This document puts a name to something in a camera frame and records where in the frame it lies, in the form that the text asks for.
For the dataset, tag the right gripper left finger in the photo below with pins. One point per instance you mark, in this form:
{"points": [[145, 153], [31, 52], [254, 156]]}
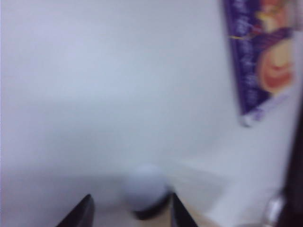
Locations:
{"points": [[81, 215]]}

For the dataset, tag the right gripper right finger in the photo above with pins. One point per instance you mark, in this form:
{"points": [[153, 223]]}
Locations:
{"points": [[181, 215]]}

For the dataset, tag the white feather shuttlecock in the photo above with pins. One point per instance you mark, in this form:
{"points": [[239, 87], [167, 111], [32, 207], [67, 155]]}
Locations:
{"points": [[146, 186]]}

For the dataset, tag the black computer keyboard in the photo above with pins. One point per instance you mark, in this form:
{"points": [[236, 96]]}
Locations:
{"points": [[297, 118]]}

